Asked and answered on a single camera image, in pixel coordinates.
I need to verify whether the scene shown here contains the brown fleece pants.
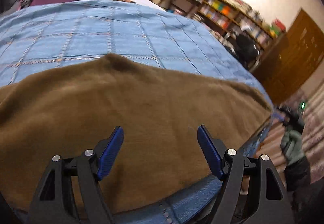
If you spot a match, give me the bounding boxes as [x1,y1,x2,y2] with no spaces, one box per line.
[1,54,272,213]

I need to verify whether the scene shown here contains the right hand green glove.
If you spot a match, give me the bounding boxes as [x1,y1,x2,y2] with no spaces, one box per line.
[280,127,305,166]

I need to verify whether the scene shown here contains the brown wooden door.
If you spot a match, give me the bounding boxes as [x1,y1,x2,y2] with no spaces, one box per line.
[253,9,323,105]

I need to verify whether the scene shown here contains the black office chair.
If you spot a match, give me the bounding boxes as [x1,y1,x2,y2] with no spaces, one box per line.
[223,34,260,71]

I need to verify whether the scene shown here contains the wooden bookshelf with books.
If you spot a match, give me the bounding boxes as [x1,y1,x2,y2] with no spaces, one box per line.
[197,0,286,50]

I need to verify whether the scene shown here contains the blue patterned bedspread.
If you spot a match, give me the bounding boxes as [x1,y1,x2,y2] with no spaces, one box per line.
[1,0,272,223]

